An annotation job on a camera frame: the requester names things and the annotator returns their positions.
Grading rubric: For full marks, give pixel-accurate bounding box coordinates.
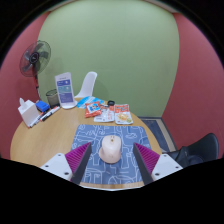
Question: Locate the white tissue box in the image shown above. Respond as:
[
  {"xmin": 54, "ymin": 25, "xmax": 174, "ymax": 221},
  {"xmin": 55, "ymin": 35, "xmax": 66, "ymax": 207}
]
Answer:
[{"xmin": 17, "ymin": 97, "xmax": 40, "ymax": 128}]

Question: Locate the blue patterned mouse pad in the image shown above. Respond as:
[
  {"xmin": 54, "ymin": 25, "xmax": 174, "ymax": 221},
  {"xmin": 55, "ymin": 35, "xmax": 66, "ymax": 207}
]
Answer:
[{"xmin": 70, "ymin": 124, "xmax": 156, "ymax": 185}]

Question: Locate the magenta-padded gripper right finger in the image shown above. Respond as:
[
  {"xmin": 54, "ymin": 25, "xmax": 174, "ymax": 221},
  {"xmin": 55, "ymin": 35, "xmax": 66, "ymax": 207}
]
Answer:
[{"xmin": 132, "ymin": 142, "xmax": 184, "ymax": 186}]

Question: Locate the cream computer mouse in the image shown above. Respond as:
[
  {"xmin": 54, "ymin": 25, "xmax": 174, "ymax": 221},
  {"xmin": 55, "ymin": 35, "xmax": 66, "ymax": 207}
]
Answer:
[{"xmin": 98, "ymin": 134, "xmax": 123, "ymax": 164}]

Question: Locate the dark translucent cup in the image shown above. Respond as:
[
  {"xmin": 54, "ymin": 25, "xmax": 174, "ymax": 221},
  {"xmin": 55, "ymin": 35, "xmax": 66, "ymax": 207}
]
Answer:
[{"xmin": 45, "ymin": 88, "xmax": 61, "ymax": 109}]

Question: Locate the grey floor mat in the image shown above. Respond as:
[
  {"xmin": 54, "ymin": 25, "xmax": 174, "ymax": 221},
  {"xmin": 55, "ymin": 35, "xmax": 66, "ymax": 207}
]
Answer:
[{"xmin": 138, "ymin": 117, "xmax": 178, "ymax": 154}]

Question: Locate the blue whiteboard eraser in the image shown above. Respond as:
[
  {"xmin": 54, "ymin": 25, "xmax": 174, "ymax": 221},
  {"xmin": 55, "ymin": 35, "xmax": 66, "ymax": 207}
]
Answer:
[{"xmin": 35, "ymin": 100, "xmax": 51, "ymax": 113}]

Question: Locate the black office chair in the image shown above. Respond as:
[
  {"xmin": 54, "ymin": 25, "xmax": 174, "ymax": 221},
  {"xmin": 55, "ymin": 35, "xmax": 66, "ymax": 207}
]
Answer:
[{"xmin": 166, "ymin": 132, "xmax": 220, "ymax": 168}]

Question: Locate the orange and yellow snack packet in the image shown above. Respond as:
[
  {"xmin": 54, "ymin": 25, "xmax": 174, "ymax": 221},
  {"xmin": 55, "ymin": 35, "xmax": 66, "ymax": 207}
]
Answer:
[{"xmin": 113, "ymin": 103, "xmax": 134, "ymax": 126}]

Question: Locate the blue wet wipes packet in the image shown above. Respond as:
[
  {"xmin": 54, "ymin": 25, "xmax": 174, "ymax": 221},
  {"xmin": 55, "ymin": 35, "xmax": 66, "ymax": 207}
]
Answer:
[{"xmin": 76, "ymin": 95, "xmax": 105, "ymax": 109}]

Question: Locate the white whiteboard marker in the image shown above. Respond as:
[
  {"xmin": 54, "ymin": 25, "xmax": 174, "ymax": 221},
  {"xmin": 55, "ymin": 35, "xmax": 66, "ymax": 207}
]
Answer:
[{"xmin": 29, "ymin": 111, "xmax": 46, "ymax": 129}]

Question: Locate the clear acrylic sign stand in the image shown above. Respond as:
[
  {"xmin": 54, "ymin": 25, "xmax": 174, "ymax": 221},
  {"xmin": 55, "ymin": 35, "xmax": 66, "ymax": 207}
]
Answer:
[{"xmin": 54, "ymin": 71, "xmax": 78, "ymax": 110}]

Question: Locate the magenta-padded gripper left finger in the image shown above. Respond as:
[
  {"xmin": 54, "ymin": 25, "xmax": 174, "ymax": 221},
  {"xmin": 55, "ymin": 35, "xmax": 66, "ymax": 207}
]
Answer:
[{"xmin": 40, "ymin": 142, "xmax": 93, "ymax": 186}]

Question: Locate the red-capped whiteboard marker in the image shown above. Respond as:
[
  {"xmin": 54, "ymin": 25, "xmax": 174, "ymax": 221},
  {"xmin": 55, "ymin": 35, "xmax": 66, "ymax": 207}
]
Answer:
[{"xmin": 42, "ymin": 105, "xmax": 62, "ymax": 122}]

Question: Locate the white plastic chair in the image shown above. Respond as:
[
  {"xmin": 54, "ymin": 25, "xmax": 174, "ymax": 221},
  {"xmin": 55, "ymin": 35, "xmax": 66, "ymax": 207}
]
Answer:
[{"xmin": 73, "ymin": 71, "xmax": 99, "ymax": 100}]

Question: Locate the standing fan with red pole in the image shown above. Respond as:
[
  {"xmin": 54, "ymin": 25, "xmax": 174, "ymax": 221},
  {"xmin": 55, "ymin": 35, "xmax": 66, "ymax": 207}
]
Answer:
[{"xmin": 19, "ymin": 40, "xmax": 52, "ymax": 101}]

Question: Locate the black whiteboard marker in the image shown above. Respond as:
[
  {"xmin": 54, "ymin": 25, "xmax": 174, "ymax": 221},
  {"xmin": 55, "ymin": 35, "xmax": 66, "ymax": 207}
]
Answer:
[{"xmin": 38, "ymin": 108, "xmax": 54, "ymax": 122}]

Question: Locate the white snack packet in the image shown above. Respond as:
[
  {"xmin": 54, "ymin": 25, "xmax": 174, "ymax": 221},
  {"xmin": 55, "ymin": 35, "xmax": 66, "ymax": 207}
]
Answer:
[{"xmin": 93, "ymin": 105, "xmax": 116, "ymax": 123}]

